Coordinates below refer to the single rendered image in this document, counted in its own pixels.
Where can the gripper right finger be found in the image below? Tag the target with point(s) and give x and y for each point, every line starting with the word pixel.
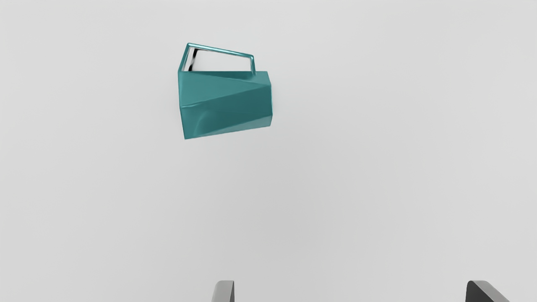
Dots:
pixel 482 293

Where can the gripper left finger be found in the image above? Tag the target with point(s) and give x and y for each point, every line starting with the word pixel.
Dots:
pixel 223 292

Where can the teal faceted mug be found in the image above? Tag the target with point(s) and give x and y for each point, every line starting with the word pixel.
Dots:
pixel 224 102

